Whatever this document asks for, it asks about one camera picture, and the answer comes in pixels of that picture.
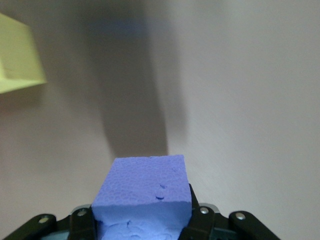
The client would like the yellow foam cube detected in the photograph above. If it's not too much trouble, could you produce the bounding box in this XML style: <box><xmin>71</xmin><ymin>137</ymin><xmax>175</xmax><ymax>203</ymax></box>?
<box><xmin>0</xmin><ymin>12</ymin><xmax>48</xmax><ymax>95</ymax></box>

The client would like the purple foam cube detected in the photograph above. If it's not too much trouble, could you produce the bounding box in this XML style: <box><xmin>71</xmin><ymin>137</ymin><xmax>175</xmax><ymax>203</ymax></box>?
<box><xmin>91</xmin><ymin>154</ymin><xmax>193</xmax><ymax>240</ymax></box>

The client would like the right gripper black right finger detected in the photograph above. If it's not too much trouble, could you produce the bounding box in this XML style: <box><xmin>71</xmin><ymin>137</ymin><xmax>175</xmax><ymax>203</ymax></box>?
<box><xmin>180</xmin><ymin>183</ymin><xmax>216</xmax><ymax>240</ymax></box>

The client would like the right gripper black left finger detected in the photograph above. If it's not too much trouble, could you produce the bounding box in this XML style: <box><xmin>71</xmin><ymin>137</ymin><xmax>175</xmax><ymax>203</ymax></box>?
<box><xmin>70</xmin><ymin>203</ymin><xmax>101</xmax><ymax>240</ymax></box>

